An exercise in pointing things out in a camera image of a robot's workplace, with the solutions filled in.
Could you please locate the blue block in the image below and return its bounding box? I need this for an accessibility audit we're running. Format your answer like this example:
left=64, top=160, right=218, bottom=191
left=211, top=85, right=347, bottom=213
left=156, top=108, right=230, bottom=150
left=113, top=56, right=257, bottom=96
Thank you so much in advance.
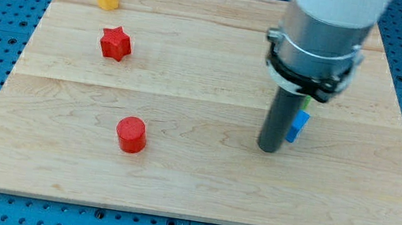
left=285, top=110, right=310, bottom=143

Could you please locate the light wooden board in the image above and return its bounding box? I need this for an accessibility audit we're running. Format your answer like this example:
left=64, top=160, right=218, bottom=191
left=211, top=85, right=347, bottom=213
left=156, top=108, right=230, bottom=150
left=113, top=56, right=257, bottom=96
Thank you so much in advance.
left=0, top=0, right=402, bottom=225

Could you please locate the green star block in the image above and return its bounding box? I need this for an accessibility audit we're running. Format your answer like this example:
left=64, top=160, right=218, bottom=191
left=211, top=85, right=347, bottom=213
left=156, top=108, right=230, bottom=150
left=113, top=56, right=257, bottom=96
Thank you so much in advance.
left=302, top=96, right=312, bottom=110

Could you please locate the red cylinder block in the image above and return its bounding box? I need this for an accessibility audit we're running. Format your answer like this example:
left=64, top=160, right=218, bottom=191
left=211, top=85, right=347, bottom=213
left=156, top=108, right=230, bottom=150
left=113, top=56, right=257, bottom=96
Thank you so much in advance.
left=116, top=116, right=147, bottom=154

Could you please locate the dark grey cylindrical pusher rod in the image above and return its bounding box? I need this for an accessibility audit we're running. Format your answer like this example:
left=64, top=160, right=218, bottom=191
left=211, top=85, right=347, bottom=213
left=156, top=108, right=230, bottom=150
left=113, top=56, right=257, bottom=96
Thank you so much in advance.
left=257, top=88, right=306, bottom=153

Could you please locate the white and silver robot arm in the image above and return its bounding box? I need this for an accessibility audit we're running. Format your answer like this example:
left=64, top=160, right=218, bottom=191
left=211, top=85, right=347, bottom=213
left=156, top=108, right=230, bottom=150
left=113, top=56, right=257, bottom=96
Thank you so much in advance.
left=266, top=0, right=392, bottom=103

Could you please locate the red star block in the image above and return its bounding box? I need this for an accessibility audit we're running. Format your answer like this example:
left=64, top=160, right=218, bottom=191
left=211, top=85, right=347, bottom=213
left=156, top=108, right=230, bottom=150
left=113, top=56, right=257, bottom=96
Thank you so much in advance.
left=100, top=26, right=133, bottom=62

